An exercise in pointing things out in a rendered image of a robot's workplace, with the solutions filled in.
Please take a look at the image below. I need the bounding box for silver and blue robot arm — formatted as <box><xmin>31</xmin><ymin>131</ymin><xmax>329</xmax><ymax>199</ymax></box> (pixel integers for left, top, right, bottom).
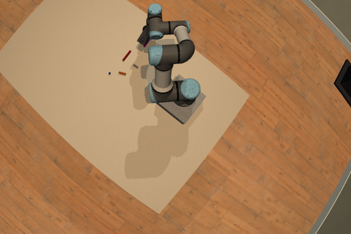
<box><xmin>137</xmin><ymin>3</ymin><xmax>201</xmax><ymax>107</ymax></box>

